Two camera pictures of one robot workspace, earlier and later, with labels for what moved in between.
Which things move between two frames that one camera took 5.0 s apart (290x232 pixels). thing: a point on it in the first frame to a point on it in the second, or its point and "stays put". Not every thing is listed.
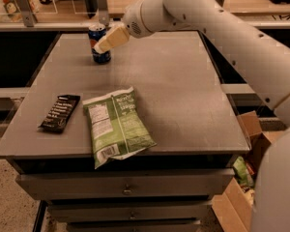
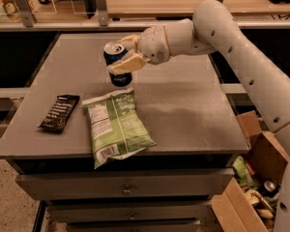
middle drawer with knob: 130,212 stays put
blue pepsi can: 96,32 to 113,52
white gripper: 134,22 to 154,43
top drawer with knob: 125,184 stays put
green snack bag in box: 241,171 stays put
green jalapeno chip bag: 117,128 stays put
